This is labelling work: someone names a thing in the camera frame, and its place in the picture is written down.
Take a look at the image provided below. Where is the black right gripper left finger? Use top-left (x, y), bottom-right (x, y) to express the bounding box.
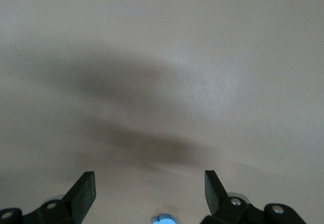
top-left (0, 171), bottom-right (97, 224)

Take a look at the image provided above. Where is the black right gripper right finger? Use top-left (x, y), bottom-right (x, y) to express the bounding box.
top-left (199, 170), bottom-right (304, 224)

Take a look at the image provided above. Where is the blue foam letter x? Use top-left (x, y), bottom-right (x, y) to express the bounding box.
top-left (151, 213), bottom-right (175, 224)

